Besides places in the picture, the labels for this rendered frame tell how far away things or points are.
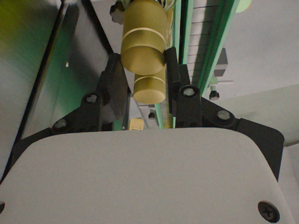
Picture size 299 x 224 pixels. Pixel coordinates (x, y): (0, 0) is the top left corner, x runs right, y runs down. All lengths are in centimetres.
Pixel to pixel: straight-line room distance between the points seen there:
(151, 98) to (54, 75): 13
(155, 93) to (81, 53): 26
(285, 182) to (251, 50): 606
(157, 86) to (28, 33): 15
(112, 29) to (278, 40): 60
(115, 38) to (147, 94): 36
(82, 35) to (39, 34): 18
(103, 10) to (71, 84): 20
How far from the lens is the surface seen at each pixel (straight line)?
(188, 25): 37
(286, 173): 675
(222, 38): 41
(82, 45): 41
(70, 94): 35
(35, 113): 22
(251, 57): 85
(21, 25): 23
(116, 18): 30
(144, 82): 17
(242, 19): 69
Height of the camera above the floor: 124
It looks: 23 degrees down
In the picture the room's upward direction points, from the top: 178 degrees counter-clockwise
